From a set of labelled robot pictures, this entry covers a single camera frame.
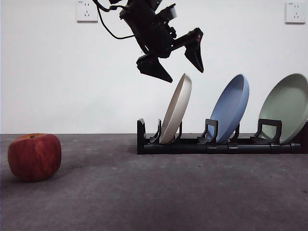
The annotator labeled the blue plate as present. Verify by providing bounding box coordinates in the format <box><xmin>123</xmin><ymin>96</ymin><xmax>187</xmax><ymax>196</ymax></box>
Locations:
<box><xmin>206</xmin><ymin>73</ymin><xmax>250</xmax><ymax>144</ymax></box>

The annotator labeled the black plate rack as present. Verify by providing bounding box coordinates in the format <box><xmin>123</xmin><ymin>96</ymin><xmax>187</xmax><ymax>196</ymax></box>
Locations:
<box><xmin>136</xmin><ymin>118</ymin><xmax>308</xmax><ymax>155</ymax></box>

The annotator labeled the black cable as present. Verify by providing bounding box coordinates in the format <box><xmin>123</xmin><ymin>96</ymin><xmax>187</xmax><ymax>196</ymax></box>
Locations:
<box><xmin>92</xmin><ymin>0</ymin><xmax>137</xmax><ymax>40</ymax></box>

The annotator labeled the white wall socket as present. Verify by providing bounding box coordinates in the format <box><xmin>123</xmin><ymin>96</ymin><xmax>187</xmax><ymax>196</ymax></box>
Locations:
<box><xmin>285</xmin><ymin>2</ymin><xmax>303</xmax><ymax>25</ymax></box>
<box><xmin>77</xmin><ymin>0</ymin><xmax>99</xmax><ymax>24</ymax></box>

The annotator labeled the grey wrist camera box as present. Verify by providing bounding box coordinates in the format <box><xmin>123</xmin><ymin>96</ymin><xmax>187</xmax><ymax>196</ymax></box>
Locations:
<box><xmin>157</xmin><ymin>3</ymin><xmax>178</xmax><ymax>25</ymax></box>

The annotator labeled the red yellow apple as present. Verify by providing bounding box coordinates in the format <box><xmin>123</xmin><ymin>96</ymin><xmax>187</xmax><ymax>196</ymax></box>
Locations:
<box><xmin>7</xmin><ymin>133</ymin><xmax>62</xmax><ymax>183</ymax></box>

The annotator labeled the green plate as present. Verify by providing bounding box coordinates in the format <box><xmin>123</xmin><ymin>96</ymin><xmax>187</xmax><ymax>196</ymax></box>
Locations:
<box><xmin>258</xmin><ymin>73</ymin><xmax>308</xmax><ymax>145</ymax></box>

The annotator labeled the pale yellow plate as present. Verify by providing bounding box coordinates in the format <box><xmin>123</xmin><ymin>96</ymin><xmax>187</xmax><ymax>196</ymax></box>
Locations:
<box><xmin>158</xmin><ymin>73</ymin><xmax>193</xmax><ymax>145</ymax></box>

